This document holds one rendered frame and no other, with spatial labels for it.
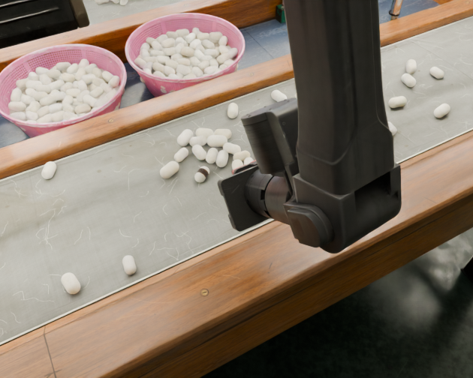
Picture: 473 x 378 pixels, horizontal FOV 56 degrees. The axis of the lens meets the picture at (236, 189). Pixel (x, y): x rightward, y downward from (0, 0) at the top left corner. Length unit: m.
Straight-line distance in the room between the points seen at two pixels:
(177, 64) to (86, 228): 0.46
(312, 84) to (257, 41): 0.90
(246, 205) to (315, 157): 0.19
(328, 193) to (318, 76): 0.09
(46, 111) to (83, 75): 0.12
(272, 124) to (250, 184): 0.12
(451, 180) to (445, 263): 0.89
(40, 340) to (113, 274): 0.13
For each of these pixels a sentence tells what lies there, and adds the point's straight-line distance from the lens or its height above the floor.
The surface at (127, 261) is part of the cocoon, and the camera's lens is 0.67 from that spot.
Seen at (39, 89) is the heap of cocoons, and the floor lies 0.74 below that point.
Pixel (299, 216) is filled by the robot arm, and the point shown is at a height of 1.03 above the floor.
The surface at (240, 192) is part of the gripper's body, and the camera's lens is 0.51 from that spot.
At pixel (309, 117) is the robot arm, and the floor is 1.10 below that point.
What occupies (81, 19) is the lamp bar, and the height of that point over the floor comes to 1.05.
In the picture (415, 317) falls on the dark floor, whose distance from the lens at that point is 1.55.
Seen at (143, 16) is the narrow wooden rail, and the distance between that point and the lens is 1.17.
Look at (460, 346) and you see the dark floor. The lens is 1.56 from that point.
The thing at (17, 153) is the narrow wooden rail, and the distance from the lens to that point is 0.87.
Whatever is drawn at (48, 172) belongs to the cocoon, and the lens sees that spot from 0.82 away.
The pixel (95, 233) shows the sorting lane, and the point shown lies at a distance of 0.74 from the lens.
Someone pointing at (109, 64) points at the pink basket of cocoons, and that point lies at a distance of 1.06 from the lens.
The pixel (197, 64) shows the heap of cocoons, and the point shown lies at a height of 0.74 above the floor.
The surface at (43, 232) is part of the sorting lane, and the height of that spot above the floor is 0.74.
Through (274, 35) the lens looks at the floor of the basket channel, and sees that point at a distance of 1.25.
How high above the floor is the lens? 1.32
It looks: 50 degrees down
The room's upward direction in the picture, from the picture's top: straight up
